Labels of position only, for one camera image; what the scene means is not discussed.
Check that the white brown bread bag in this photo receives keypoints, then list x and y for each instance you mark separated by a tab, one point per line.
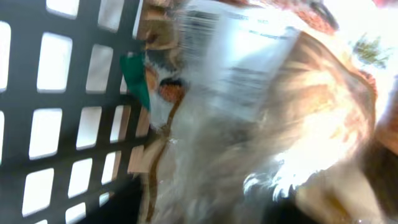
279	112

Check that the green Nescafe coffee bag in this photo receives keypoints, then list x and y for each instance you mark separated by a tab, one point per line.
133	69

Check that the grey plastic slotted basket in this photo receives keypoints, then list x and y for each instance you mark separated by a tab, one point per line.
69	124

